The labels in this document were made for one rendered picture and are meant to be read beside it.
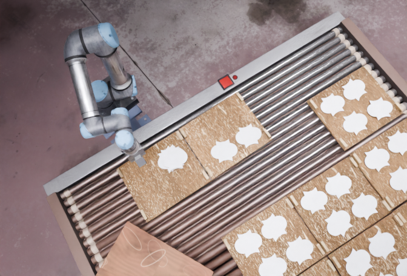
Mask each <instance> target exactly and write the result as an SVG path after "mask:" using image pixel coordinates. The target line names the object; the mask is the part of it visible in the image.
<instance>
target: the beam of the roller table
mask: <svg viewBox="0 0 407 276"><path fill-rule="evenodd" d="M344 19H345V18H344V17H343V16H342V15H341V13H340V12H339V11H336V12H335V13H333V14H331V15H329V16H328V17H326V18H325V19H322V20H321V21H319V22H318V23H316V24H314V25H313V26H311V27H310V28H307V29H306V30H304V31H303V32H301V33H299V34H297V35H296V36H294V37H293V38H291V39H289V40H287V41H286V42H284V43H282V44H280V45H279V46H277V47H276V48H274V49H272V50H270V51H269V52H267V53H265V54H264V55H262V56H260V57H259V58H257V59H255V60H253V61H252V62H250V63H249V64H247V65H245V66H243V67H242V68H240V69H238V70H237V71H235V72H234V73H231V74H230V75H229V76H230V78H232V80H233V82H234V83H235V84H234V85H233V86H231V87H229V88H228V89H226V90H225V91H224V90H223V88H222V87H221V86H220V84H219V83H218V82H216V83H215V84H213V85H211V86H210V87H208V88H206V89H204V90H203V91H201V92H200V93H197V94H196V95H194V96H193V97H191V98H189V99H188V100H186V101H184V102H182V103H181V104H179V105H178V106H176V107H174V108H172V109H171V110H169V111H167V112H166V113H164V114H162V115H161V116H159V117H157V118H155V119H154V120H152V121H151V122H148V123H147V124H145V125H144V126H142V127H140V128H138V129H137V130H135V131H133V136H134V138H136V139H137V141H138V142H139V143H140V145H142V144H143V143H145V142H147V141H149V140H150V139H152V138H154V137H155V136H157V135H158V134H160V133H162V132H164V131H165V130H167V129H169V128H170V127H172V126H173V125H175V124H177V123H179V122H180V121H182V120H184V119H185V118H187V117H188V116H190V115H192V114H194V113H195V112H197V111H199V110H201V109H202V108H204V107H205V106H207V105H209V104H210V103H212V102H214V101H215V100H217V99H219V98H220V97H222V96H224V95H226V94H227V93H229V92H230V91H232V90H234V89H235V88H237V87H239V86H241V85H242V84H244V83H245V82H247V81H249V80H250V79H252V78H254V77H256V76H257V75H259V74H260V73H262V72H264V71H265V70H267V69H269V68H271V67H272V66H274V65H276V64H277V63H279V62H280V61H282V60H284V59H286V58H287V57H289V56H291V55H292V54H294V53H296V52H297V51H299V50H301V49H302V48H304V47H306V46H307V45H309V44H311V43H312V42H314V41H316V40H318V39H319V38H321V37H322V36H324V35H326V34H327V33H329V32H331V30H333V29H335V28H337V27H338V26H339V24H340V22H341V21H342V20H344ZM234 75H236V76H237V79H236V80H234V79H233V76H234ZM124 155H125V154H123V153H122V152H121V148H119V147H118V146H117V144H116V142H115V143H113V144H112V145H110V146H108V147H106V148H105V149H103V150H102V151H100V152H98V153H96V154H95V155H93V156H91V157H89V158H88V159H86V160H85V161H83V162H81V163H80V164H78V165H76V166H74V167H72V168H71V169H69V170H68V171H66V172H64V173H63V174H61V175H59V176H57V177H56V178H54V179H53V180H51V181H49V182H47V183H46V184H44V185H43V187H44V189H45V192H46V193H47V196H49V195H50V194H52V193H54V192H58V193H62V192H63V191H64V190H65V189H67V188H70V187H72V186H73V185H75V184H77V183H78V182H80V181H81V180H84V179H85V178H87V177H88V176H90V175H92V174H93V173H95V172H96V171H99V170H100V169H102V168H103V167H105V166H107V165H109V164H110V163H112V162H114V161H115V160H117V159H118V158H120V157H122V156H124Z"/></svg>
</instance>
